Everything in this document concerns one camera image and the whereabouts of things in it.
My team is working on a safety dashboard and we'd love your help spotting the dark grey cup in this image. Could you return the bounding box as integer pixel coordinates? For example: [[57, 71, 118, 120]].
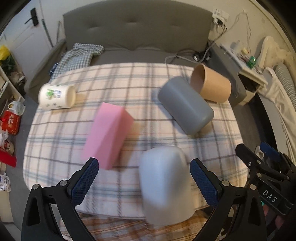
[[158, 76, 214, 136]]

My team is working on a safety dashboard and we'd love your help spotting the grey sofa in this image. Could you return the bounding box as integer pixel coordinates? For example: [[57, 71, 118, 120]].
[[25, 1, 246, 106]]

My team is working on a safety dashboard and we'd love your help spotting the tan brown cup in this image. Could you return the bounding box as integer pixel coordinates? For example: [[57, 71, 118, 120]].
[[190, 64, 232, 103]]

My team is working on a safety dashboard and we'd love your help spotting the red shopping bag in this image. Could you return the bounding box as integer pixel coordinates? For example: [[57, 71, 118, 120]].
[[1, 110, 21, 135]]

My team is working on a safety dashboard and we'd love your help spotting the white door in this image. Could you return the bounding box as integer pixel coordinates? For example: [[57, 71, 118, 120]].
[[1, 1, 52, 79]]

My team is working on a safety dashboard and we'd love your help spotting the white nightstand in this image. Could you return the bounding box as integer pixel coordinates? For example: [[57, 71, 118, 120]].
[[220, 45, 268, 105]]

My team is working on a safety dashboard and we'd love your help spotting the white shelf unit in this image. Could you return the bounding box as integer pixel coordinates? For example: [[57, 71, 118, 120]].
[[1, 68, 25, 117]]

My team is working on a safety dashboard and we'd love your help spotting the yellow plastic bag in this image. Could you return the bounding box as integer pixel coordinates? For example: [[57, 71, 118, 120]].
[[0, 45, 10, 61]]

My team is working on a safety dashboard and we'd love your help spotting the white tumbler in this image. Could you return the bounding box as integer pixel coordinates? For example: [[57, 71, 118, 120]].
[[233, 40, 243, 53]]

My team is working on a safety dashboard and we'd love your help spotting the wall socket with chargers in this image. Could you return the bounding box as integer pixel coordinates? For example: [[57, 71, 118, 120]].
[[212, 9, 229, 24]]

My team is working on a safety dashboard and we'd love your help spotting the green bottle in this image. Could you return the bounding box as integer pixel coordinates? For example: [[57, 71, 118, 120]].
[[246, 56, 257, 69]]

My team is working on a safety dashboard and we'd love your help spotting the black door handle lock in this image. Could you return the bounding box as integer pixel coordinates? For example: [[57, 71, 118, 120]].
[[24, 8, 39, 27]]

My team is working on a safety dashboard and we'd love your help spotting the orange plaid blanket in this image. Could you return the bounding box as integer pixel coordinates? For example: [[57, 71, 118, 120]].
[[59, 209, 216, 241]]

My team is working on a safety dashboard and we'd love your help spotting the white bed sheet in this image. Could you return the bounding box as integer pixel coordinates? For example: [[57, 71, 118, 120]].
[[259, 67, 295, 164]]

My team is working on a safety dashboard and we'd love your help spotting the black charging cable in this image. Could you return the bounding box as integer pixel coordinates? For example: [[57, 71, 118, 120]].
[[164, 18, 228, 65]]

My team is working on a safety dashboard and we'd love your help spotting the plaid tablecloth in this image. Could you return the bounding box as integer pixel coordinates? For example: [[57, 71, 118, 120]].
[[23, 63, 247, 219]]

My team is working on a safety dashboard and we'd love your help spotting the checkered green cloth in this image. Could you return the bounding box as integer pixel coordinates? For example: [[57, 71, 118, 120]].
[[51, 43, 104, 80]]

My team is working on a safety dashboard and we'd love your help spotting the pink angular cup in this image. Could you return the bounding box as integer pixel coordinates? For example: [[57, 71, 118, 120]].
[[81, 102, 134, 170]]

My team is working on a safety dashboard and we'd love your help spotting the checkered pillow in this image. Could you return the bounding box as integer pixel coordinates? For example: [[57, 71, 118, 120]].
[[274, 63, 295, 108]]

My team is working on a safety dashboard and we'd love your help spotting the white cup green print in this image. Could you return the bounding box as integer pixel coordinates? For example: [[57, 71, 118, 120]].
[[38, 84, 76, 110]]

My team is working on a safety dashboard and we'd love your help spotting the light grey cup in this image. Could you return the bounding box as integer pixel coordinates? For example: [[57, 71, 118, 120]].
[[139, 146, 195, 226]]

